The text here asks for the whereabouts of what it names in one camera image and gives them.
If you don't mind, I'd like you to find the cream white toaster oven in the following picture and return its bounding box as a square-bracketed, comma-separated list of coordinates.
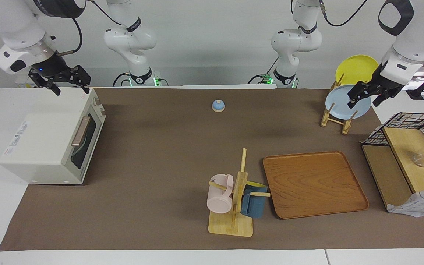
[0, 88, 106, 185]

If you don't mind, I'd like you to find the brown wooden tray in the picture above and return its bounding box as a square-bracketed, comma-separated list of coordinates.
[263, 151, 369, 220]

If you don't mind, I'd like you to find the wooden plate rack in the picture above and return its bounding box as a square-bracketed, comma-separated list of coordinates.
[320, 74, 360, 135]

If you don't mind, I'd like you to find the black base cable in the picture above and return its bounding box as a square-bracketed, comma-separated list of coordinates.
[247, 57, 279, 85]
[112, 72, 132, 87]

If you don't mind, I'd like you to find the pink mug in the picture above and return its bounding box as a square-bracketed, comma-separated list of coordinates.
[206, 174, 234, 214]

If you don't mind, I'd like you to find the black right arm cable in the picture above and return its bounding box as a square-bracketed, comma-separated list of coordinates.
[56, 18, 84, 56]

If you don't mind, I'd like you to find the white grid pattern cloth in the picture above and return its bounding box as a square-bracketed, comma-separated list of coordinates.
[386, 187, 424, 218]

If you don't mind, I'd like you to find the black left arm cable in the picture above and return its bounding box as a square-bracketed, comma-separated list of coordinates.
[318, 0, 368, 27]

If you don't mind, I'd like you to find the black right base cable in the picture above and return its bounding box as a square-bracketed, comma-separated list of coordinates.
[112, 72, 132, 87]

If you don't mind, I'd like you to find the blue mug yellow inside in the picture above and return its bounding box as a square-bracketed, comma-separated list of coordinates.
[240, 181, 268, 219]

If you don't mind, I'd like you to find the light blue plate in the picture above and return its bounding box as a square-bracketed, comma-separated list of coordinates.
[325, 85, 372, 120]

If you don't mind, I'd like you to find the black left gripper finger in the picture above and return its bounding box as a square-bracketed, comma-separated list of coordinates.
[347, 83, 373, 109]
[371, 93, 394, 107]

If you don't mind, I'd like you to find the yellow plate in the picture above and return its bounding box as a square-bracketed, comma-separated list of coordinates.
[335, 55, 379, 87]

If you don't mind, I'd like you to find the wooden mug tree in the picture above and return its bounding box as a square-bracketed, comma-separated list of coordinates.
[208, 148, 271, 237]

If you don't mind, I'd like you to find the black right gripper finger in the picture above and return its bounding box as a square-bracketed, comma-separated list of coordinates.
[61, 65, 92, 95]
[28, 72, 61, 96]

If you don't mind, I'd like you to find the brown table mat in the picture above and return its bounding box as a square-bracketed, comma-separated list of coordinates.
[0, 88, 424, 251]

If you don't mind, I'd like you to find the black left base cable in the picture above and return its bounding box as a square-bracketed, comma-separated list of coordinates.
[247, 57, 279, 85]

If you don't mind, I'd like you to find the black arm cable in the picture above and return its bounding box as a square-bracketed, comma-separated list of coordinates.
[56, 18, 84, 56]
[318, 0, 368, 27]

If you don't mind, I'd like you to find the glass oven door with handle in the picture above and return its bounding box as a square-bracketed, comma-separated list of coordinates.
[63, 96, 106, 184]

